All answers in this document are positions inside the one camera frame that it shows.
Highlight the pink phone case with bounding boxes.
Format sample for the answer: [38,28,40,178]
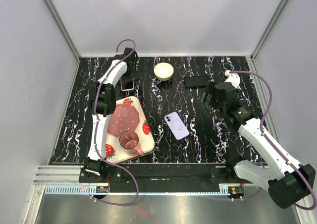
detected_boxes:
[120,79,135,92]

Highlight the lilac cased phone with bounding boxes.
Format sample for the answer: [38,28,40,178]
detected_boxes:
[164,112,189,140]

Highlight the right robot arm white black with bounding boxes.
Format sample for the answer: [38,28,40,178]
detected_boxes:
[202,81,317,210]

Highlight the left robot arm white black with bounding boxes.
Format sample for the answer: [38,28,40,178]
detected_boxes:
[79,48,138,183]

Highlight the black phone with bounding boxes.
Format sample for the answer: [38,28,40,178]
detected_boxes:
[184,75,210,89]

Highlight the cream bowl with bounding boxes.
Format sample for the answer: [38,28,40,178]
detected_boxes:
[154,62,174,81]

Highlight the pink dotted plate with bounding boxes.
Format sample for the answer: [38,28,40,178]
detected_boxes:
[107,104,140,138]

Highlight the pink glass mug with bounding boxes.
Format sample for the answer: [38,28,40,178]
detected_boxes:
[119,131,145,156]

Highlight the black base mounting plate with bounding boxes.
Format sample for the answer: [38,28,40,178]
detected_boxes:
[89,163,241,193]

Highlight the strawberry pattern tray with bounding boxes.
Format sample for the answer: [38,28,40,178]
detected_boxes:
[105,96,155,164]

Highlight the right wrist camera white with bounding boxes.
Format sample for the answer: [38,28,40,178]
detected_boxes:
[224,70,240,89]

